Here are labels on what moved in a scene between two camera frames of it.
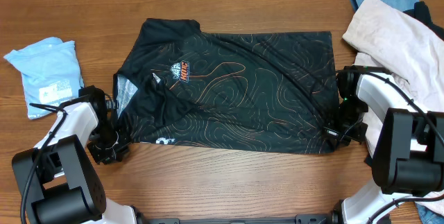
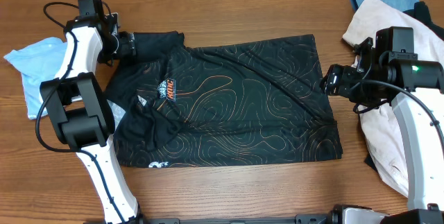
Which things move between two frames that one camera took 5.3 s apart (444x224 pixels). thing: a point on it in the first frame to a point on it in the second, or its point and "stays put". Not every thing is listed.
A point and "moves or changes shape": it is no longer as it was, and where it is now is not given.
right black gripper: [338, 135] to [331, 79]
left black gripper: [100, 157] to [127, 46]
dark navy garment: [421, 11] stays put
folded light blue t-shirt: [50, 72] stays put
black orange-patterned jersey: [179, 84] moves or changes shape
